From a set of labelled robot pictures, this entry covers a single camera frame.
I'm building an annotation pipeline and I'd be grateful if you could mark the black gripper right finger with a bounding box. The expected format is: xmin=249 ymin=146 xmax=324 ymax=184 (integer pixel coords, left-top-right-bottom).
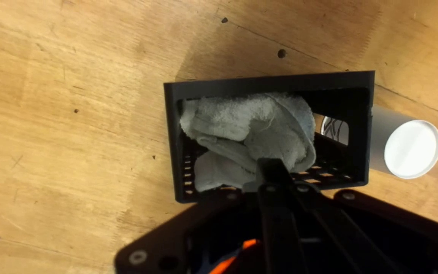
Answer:
xmin=274 ymin=156 xmax=438 ymax=274

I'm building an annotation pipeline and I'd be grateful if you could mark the white paper cup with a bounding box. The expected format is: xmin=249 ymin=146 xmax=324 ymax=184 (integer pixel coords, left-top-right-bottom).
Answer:
xmin=370 ymin=105 xmax=438 ymax=181

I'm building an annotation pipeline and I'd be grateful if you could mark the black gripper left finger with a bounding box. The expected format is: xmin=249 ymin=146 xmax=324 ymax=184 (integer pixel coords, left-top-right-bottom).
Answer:
xmin=113 ymin=156 xmax=277 ymax=274

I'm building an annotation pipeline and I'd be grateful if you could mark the black perforated box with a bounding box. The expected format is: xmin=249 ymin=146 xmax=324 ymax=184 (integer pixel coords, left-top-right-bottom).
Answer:
xmin=163 ymin=70 xmax=377 ymax=205

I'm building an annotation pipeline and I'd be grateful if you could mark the white waffle-weave towel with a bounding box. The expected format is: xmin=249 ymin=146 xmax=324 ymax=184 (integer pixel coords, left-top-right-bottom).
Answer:
xmin=178 ymin=93 xmax=318 ymax=193

